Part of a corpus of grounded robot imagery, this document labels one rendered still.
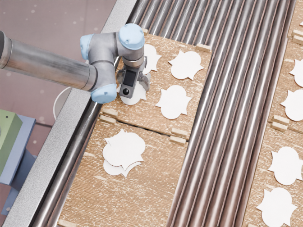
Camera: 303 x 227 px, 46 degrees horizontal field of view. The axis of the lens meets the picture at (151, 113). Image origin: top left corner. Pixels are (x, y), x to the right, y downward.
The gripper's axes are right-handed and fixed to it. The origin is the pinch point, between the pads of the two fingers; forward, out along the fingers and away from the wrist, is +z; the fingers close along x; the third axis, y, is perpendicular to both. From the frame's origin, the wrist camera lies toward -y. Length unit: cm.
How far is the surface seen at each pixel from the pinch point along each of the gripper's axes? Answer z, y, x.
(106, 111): -1.6, -13.0, 6.3
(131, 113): 1.3, -9.9, -2.5
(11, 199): 91, -52, 62
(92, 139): 0.2, -24.0, 8.2
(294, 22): 6, 52, -57
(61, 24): 102, 76, 81
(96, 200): -1.4, -44.3, -0.6
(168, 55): 3.5, 19.1, -9.3
